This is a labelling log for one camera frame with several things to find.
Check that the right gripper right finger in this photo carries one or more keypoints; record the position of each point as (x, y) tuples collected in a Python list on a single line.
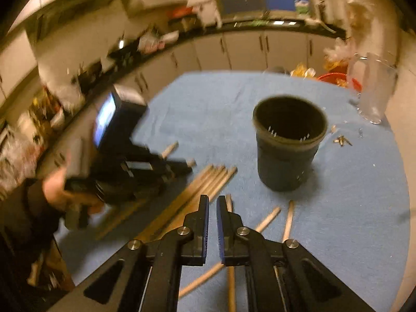
[(281, 276)]

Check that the lower white cabinets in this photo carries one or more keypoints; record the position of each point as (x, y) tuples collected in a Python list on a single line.
[(255, 50)]

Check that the black perforated utensil cup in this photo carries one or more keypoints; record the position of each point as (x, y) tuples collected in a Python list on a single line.
[(288, 130)]

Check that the clear glass pitcher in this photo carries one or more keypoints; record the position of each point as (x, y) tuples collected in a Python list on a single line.
[(378, 82)]

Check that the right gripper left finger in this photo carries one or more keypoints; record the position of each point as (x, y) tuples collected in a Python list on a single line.
[(144, 276)]

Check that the blue table cloth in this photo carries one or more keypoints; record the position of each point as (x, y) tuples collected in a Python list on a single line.
[(352, 213)]

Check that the red plastic basin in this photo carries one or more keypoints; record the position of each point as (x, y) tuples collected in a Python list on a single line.
[(341, 80)]

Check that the person's left hand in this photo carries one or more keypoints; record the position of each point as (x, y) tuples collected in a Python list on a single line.
[(61, 199)]

